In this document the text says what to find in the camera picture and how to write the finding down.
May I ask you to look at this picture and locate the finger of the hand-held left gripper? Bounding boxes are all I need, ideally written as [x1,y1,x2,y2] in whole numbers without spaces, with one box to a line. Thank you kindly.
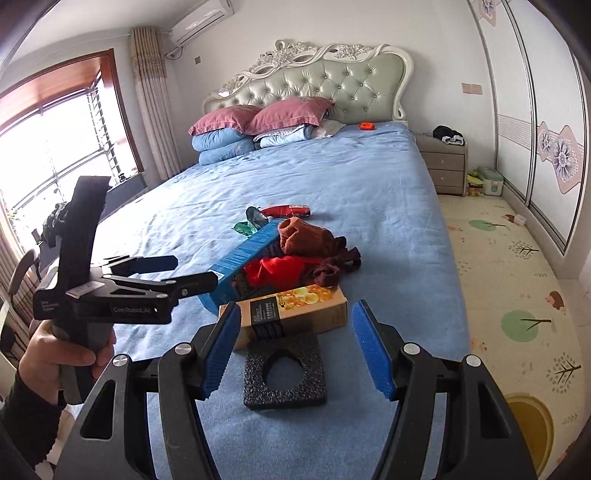
[104,271,219,302]
[95,255,178,278]

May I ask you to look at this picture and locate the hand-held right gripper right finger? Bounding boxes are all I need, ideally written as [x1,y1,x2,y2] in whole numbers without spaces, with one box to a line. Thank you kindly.
[351,299,539,480]

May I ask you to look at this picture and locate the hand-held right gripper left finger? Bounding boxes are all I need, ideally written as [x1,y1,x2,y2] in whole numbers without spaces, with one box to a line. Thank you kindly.
[53,302,243,480]

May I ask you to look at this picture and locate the blue cardboard box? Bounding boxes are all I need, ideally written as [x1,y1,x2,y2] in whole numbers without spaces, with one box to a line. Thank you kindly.
[198,219,289,311]

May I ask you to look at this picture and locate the tan cardboard box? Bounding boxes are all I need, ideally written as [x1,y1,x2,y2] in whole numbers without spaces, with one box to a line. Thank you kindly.
[219,285,349,352]

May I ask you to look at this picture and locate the black foam piece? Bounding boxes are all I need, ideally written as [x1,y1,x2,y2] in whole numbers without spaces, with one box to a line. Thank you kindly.
[244,333,331,411]

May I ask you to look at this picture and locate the red cloth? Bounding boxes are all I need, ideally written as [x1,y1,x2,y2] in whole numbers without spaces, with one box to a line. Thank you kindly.
[244,256,308,289]

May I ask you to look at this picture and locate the dark maroon socks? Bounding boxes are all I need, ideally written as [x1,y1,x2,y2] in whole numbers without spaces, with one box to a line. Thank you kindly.
[302,235,363,287]

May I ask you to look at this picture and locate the red snack packet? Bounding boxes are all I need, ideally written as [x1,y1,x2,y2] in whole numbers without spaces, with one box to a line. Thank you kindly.
[261,203,312,219]

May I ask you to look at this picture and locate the brown knit garment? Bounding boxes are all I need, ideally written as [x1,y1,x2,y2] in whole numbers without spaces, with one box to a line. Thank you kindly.
[277,218,335,259]

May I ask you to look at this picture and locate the person's left forearm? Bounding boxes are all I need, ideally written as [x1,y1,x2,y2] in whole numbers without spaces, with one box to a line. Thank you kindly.
[0,369,63,464]

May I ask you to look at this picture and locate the person's left hand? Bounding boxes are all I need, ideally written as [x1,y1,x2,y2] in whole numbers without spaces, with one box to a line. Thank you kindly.
[18,318,117,393]

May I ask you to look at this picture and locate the grey chair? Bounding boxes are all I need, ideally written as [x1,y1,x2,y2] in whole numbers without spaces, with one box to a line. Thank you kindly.
[0,248,44,365]

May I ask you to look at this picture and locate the dark clothes heap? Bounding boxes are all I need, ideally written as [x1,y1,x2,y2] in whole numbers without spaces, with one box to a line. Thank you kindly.
[42,203,70,243]

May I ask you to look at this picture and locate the blue folded quilt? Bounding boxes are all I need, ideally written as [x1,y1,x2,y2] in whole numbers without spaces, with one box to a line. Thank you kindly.
[191,129,257,165]

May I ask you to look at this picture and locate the printed play mat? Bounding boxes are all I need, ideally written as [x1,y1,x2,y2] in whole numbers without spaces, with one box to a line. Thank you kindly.
[436,194,591,480]

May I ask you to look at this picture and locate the beige curtain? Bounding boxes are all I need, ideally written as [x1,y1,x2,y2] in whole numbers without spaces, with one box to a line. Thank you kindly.
[130,28,183,183]

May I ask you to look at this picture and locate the pink pillow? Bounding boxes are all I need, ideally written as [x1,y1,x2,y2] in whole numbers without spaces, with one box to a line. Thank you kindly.
[245,97,334,136]
[188,105,262,137]

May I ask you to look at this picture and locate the light patterned folded blanket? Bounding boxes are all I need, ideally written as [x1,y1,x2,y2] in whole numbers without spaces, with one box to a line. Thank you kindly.
[253,124,319,148]

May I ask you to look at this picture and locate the bed with tufted headboard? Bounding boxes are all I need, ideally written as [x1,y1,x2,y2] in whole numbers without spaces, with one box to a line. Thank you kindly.
[95,39,472,480]

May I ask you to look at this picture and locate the grey nightstand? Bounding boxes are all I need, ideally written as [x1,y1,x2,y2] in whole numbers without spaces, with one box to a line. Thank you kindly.
[412,133,468,197]

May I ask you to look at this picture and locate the white cloth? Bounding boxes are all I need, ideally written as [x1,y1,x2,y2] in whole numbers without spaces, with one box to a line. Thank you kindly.
[314,121,346,139]

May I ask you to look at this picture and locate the green storage box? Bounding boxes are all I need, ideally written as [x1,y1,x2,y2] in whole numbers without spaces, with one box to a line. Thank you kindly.
[477,167,505,195]

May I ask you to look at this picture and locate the dark cloth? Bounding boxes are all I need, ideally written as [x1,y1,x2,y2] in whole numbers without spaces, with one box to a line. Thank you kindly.
[433,126,465,144]

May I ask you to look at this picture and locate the white air conditioner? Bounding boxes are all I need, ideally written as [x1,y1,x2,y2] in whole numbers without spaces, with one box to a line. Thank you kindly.
[168,0,234,45]

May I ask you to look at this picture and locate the white floral sliding wardrobe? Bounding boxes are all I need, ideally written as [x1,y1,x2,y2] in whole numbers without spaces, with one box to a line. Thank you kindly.
[466,0,591,282]

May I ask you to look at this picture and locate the window with wooden frame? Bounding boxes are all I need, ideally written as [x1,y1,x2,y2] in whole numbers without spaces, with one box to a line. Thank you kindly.
[0,48,144,222]

